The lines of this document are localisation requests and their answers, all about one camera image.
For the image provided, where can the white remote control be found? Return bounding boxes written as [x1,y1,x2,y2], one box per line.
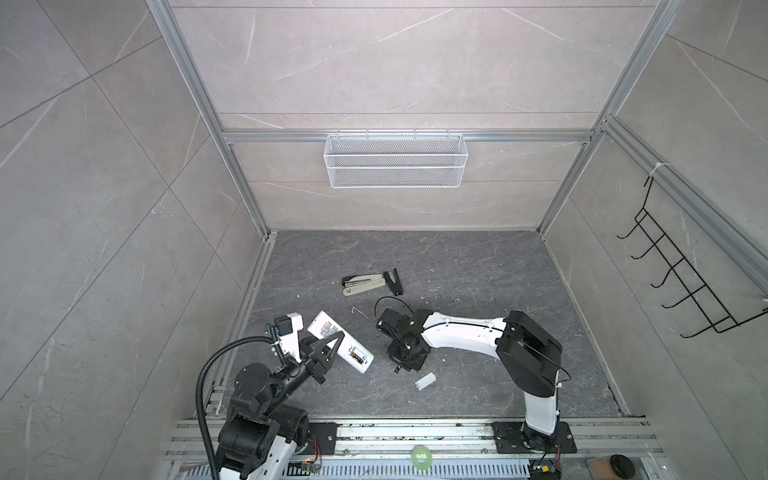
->
[308,311,374,374]

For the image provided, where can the white remote battery cover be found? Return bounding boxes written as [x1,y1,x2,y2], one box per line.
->
[415,372,437,391]

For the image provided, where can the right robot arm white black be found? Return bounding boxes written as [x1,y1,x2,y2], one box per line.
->
[376,309,566,451]

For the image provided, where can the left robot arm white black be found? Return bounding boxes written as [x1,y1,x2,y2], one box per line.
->
[206,328,345,479]

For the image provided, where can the grey black stapler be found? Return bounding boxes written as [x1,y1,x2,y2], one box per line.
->
[341,268,404,296]

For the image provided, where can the green round sticker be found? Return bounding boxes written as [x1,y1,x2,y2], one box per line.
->
[410,445,432,471]

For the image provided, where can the black round cap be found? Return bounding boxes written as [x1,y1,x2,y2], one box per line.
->
[609,454,637,480]

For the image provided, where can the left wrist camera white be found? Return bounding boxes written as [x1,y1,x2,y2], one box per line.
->
[267,313,304,365]

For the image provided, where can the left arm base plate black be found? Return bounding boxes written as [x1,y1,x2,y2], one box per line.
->
[296,422,339,456]

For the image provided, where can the black corrugated cable conduit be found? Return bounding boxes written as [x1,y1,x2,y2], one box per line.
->
[194,335,277,480]

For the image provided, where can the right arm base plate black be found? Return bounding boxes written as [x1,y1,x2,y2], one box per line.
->
[491,421,577,454]

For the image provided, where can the white wire mesh basket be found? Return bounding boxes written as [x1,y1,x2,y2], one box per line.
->
[323,133,469,189]

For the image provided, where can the black wire hook rack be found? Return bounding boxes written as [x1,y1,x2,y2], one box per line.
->
[616,176,767,339]

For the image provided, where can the white cable tie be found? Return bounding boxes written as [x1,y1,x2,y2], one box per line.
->
[648,162,671,178]

